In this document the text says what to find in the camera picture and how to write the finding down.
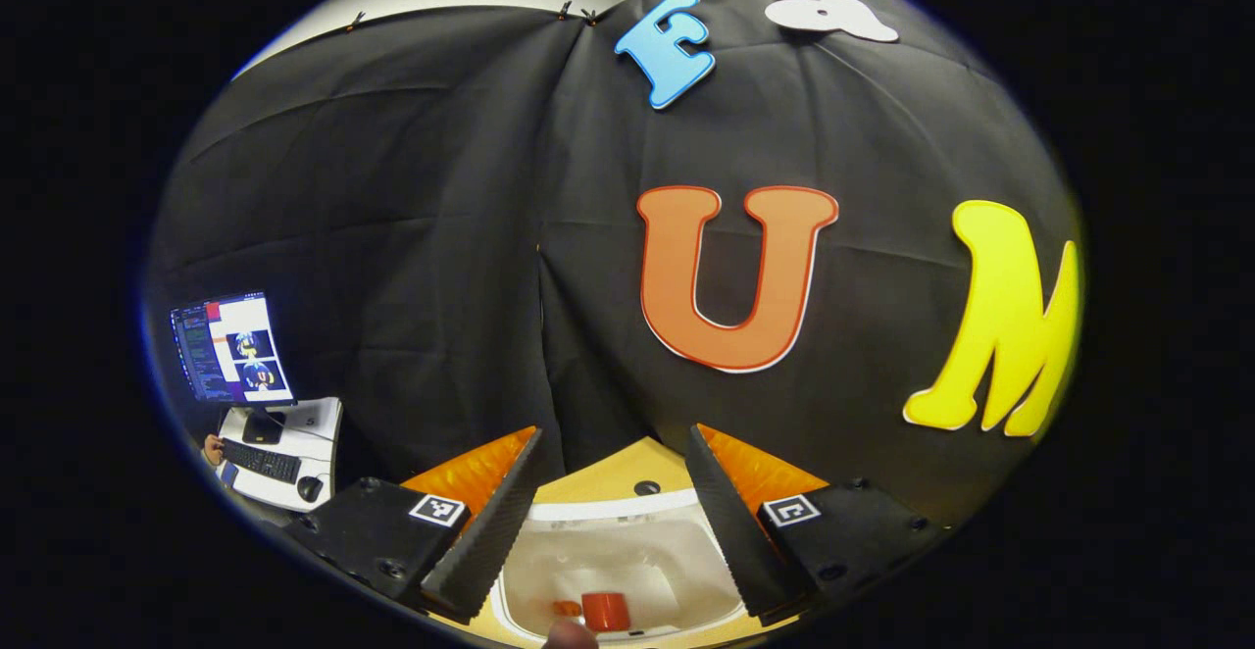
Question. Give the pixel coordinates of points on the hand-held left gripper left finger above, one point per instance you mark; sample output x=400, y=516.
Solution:
x=490, y=531

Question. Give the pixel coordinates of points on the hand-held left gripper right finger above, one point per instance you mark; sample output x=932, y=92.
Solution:
x=730, y=531

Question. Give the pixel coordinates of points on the white desktop garbage bin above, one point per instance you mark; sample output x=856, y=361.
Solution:
x=627, y=551

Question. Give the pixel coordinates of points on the orange paper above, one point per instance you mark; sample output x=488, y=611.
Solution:
x=566, y=609

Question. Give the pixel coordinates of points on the red pop can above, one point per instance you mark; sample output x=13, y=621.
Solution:
x=605, y=611

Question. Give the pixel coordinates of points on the black computer mouse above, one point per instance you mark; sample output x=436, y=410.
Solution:
x=310, y=489

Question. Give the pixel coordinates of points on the white side desk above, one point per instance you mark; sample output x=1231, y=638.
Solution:
x=314, y=453

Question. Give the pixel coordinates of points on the black keyboard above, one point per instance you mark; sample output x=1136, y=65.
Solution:
x=260, y=461

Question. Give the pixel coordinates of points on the computer monitor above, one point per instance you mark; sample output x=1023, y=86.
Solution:
x=235, y=345

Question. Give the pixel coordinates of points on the black backdrop cloth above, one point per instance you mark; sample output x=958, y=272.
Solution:
x=392, y=188

